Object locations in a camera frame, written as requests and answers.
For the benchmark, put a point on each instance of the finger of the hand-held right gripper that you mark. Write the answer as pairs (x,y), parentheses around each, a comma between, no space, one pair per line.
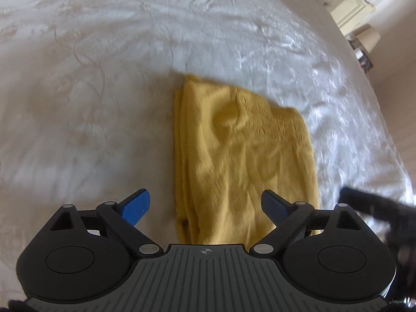
(367,201)

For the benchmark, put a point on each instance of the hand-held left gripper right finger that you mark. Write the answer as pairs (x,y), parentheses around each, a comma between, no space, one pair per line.
(274,206)

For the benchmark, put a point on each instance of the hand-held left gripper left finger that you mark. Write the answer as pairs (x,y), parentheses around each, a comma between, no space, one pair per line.
(136,206)

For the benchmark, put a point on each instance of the mustard yellow knit garment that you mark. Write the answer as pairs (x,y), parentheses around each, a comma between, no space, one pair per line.
(240,156)

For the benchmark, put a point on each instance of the white embroidered bedspread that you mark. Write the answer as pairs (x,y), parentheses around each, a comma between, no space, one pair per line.
(97,104)

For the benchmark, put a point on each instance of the dark items on nightstand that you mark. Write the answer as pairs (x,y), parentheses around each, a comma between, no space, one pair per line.
(364,60)

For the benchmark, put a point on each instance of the cream table lamp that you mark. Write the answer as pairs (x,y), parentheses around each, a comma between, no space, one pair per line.
(367,37)

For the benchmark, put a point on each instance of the cream ornate carved frame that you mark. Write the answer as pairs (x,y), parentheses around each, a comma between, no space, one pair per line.
(352,5)

